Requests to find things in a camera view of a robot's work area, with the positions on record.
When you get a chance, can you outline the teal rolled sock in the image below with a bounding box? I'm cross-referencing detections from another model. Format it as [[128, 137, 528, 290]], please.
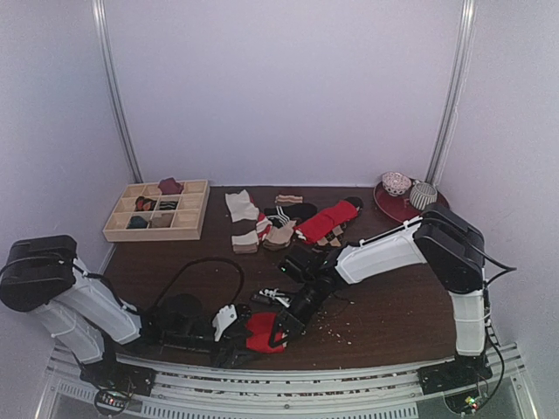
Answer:
[[127, 216, 149, 230]]

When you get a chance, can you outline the maroon rolled sock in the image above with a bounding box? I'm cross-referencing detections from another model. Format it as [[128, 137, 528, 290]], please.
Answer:
[[158, 177, 183, 195]]

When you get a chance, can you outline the beige white folded sock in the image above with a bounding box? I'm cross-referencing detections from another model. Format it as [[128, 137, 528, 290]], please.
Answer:
[[225, 189, 259, 223]]

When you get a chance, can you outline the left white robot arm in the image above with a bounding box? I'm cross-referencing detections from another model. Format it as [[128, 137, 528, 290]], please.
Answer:
[[1, 235, 258, 396]]

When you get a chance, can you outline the right aluminium frame post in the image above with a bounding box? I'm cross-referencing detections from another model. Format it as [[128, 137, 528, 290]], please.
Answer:
[[425, 0, 477, 187]]

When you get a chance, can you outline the argyle brown sock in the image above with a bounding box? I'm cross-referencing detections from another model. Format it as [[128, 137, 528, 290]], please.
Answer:
[[313, 223, 348, 251]]

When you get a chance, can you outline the beige brown sock pile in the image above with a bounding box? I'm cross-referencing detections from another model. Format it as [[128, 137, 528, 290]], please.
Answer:
[[231, 230, 259, 254]]

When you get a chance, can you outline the tan brown sock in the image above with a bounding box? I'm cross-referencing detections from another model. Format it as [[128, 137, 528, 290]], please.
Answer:
[[150, 214, 174, 229]]

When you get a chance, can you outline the aluminium frame post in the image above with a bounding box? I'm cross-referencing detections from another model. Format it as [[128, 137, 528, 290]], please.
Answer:
[[92, 0, 143, 183], [425, 0, 477, 187]]

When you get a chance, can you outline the red folded sock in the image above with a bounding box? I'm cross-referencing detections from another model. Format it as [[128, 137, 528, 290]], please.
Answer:
[[294, 196, 363, 245]]

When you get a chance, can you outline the small striped folded sock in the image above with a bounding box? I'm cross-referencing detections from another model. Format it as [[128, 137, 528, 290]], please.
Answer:
[[274, 195, 304, 205]]

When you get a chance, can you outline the left aluminium frame post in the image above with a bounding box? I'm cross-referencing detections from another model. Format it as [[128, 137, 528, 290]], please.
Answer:
[[92, 0, 143, 183]]

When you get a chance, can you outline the black striped rolled sock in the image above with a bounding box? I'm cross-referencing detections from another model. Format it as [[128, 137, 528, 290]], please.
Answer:
[[157, 201, 178, 211]]

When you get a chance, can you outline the red white striped sock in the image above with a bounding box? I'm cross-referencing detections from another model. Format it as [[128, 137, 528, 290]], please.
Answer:
[[256, 212, 273, 243]]

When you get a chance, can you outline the white patterned bowl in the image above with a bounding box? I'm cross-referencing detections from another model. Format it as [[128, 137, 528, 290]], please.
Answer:
[[382, 172, 412, 196]]

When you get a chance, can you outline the striped ceramic cup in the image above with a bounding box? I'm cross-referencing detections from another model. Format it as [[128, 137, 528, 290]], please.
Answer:
[[410, 181, 438, 211]]

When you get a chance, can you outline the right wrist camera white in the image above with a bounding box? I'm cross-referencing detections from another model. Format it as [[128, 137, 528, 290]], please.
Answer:
[[250, 288, 294, 307]]

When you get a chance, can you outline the metal base rail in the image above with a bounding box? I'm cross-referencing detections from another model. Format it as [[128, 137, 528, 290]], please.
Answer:
[[37, 344, 536, 419]]

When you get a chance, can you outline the red and beige sock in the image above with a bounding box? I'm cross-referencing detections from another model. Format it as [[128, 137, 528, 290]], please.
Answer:
[[245, 312, 286, 354]]

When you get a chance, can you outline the left black cable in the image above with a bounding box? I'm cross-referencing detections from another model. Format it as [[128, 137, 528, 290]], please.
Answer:
[[150, 257, 245, 315]]

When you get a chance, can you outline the red round plate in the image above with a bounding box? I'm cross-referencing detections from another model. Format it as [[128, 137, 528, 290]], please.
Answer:
[[373, 180, 452, 224]]

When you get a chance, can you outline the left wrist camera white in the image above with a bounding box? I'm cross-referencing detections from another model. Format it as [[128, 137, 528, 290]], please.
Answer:
[[211, 304, 252, 342]]

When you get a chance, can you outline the black white striped sock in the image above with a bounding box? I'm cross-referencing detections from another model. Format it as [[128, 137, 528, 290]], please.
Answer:
[[264, 203, 318, 228]]

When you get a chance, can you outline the red black rolled sock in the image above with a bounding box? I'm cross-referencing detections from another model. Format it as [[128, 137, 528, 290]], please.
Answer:
[[135, 196, 157, 212]]

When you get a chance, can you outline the tan sock pair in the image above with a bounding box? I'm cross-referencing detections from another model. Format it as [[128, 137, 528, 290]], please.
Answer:
[[262, 220, 296, 251]]

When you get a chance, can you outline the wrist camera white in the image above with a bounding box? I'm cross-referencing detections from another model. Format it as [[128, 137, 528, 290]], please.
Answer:
[[250, 288, 294, 307], [211, 304, 252, 342]]

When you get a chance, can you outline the wooden compartment tray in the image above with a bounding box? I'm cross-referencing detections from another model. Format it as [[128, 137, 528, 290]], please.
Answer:
[[103, 180, 210, 243]]

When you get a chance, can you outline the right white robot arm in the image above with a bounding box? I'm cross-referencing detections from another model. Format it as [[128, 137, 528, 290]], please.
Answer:
[[268, 203, 493, 395]]

